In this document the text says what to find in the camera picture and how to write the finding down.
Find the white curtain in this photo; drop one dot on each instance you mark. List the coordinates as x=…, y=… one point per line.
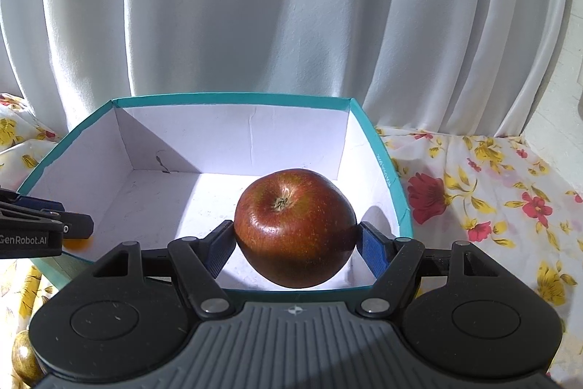
x=455, y=66

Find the teal cardboard box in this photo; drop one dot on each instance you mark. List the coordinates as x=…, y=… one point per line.
x=152, y=169

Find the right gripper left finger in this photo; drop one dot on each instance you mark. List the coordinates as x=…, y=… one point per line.
x=197, y=262

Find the red apple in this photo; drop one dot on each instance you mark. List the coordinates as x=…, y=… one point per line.
x=295, y=228

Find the green pear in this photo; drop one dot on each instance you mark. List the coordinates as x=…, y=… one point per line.
x=24, y=361

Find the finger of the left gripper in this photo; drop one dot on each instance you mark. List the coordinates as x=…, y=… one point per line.
x=75, y=225
x=12, y=202

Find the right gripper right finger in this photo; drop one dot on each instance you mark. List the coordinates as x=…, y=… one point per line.
x=395, y=264

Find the floral bed sheet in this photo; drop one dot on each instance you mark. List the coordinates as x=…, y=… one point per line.
x=493, y=191

